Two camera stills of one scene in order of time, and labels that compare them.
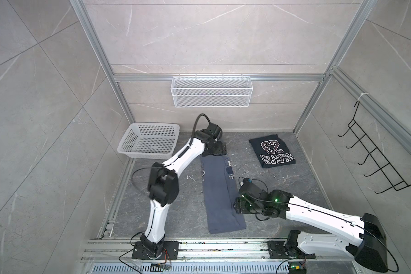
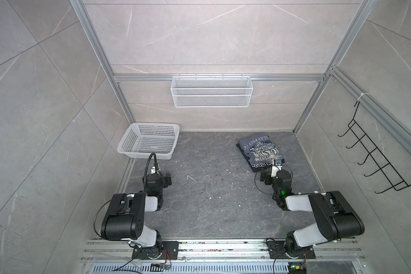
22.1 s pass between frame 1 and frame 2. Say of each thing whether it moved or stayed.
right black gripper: moved
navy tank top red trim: moved
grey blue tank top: moved
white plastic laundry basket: stayed
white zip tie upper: stayed
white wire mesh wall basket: stayed
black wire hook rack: stayed
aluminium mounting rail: stayed
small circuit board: stayed
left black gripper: moved
